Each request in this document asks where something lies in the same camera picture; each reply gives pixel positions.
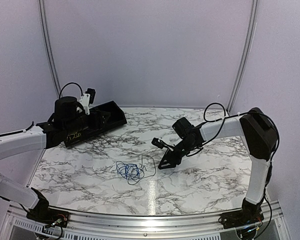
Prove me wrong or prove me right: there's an aluminium front rail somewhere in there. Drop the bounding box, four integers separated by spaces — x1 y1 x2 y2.
0 197 286 240

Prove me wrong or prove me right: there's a left aluminium frame post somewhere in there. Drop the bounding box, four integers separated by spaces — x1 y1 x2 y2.
37 0 62 99

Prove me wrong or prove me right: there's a right aluminium frame post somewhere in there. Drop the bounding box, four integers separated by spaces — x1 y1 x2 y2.
226 0 260 113

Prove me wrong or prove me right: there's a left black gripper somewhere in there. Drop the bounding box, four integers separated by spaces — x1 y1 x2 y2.
64 109 111 136

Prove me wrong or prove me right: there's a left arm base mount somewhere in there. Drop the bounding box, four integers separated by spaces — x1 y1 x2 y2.
26 207 70 228

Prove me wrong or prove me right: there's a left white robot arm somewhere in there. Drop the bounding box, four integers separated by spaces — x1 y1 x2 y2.
0 93 111 223

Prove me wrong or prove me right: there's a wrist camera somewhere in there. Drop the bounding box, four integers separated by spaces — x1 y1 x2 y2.
77 88 96 115
151 137 174 151

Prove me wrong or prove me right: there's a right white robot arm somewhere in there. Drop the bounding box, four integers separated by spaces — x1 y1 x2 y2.
151 107 280 224

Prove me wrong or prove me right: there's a blue cable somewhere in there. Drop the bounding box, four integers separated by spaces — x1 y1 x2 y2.
115 160 145 186

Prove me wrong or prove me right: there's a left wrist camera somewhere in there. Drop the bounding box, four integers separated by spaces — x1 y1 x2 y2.
77 88 96 115

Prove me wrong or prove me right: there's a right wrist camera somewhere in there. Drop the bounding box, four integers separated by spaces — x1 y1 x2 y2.
151 137 174 151

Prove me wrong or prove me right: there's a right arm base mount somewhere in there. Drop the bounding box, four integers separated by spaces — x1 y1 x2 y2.
218 210 264 229

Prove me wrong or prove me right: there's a black three-compartment bin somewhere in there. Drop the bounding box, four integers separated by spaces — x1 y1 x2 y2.
64 100 127 148

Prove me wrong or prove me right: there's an aluminium frame post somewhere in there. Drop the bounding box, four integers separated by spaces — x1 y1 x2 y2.
37 0 62 99
226 0 260 113

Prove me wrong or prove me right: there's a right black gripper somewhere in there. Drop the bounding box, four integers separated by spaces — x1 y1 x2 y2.
158 138 198 170

